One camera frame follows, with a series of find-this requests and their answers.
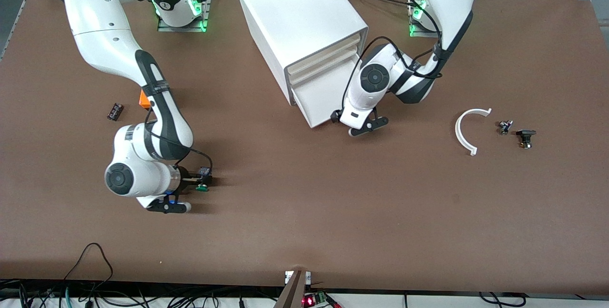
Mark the green push button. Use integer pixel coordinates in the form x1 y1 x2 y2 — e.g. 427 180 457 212
196 167 213 192

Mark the small black button part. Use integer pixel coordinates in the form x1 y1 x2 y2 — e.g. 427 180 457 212
516 129 537 149

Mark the white curved plastic arc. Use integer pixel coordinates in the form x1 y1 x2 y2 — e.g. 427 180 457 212
455 108 492 156

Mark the beige wooden strip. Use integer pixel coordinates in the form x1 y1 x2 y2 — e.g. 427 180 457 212
274 270 307 308

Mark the circuit board with red light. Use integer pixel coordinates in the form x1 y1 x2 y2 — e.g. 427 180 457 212
302 290 341 308

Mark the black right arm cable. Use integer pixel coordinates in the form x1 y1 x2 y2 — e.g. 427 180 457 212
144 101 214 171

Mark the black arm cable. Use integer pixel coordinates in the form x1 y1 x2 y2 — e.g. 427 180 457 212
340 0 448 114
144 101 214 171

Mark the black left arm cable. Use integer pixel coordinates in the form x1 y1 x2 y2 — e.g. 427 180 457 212
340 0 448 114

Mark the black looped cable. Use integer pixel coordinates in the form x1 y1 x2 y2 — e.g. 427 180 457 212
64 243 114 294

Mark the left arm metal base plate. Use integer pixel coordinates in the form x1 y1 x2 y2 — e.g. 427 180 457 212
408 0 441 39

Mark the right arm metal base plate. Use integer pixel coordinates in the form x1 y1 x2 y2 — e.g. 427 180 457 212
157 0 211 32

